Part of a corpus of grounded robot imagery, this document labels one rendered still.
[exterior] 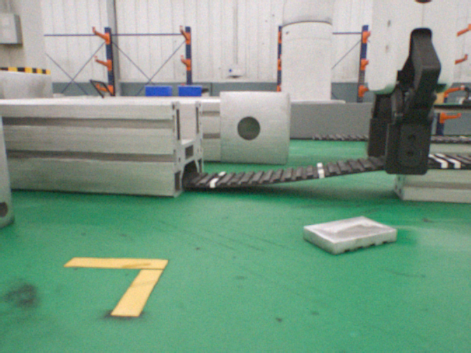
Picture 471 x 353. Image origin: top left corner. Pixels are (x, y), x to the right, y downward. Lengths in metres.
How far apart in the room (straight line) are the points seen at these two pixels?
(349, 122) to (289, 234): 0.61
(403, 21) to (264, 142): 0.25
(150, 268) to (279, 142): 0.33
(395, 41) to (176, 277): 0.23
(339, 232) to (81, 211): 0.20
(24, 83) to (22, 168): 0.30
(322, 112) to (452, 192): 0.51
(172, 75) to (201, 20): 1.24
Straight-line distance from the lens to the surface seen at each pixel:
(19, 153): 0.42
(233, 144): 0.51
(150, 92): 3.49
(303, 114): 0.83
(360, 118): 0.85
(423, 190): 0.36
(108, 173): 0.36
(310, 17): 0.93
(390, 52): 0.31
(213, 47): 8.11
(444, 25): 0.32
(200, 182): 0.35
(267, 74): 8.00
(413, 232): 0.28
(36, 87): 0.71
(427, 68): 0.28
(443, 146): 0.56
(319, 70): 0.91
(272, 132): 0.50
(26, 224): 0.31
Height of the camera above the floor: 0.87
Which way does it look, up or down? 12 degrees down
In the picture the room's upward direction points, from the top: straight up
